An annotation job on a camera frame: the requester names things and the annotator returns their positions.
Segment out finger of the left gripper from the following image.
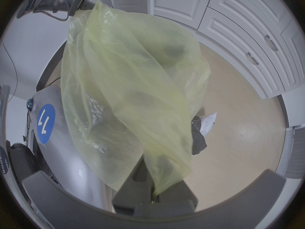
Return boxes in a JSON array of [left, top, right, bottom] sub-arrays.
[[81, 0, 95, 10]]

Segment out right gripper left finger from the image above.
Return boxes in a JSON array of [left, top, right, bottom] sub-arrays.
[[112, 156, 155, 215]]

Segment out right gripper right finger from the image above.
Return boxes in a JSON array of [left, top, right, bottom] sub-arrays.
[[157, 179, 199, 212]]

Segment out black plastic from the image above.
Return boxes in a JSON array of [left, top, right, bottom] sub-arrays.
[[191, 116, 208, 155]]

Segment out white printed paper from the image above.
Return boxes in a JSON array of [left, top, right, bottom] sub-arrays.
[[199, 112, 218, 137]]

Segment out yellow plastic bag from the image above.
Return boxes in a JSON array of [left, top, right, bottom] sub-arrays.
[[61, 0, 211, 198]]

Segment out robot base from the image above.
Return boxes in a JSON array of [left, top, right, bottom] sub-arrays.
[[24, 85, 112, 212]]

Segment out white wardrobe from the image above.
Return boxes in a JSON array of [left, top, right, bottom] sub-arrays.
[[81, 0, 305, 100]]

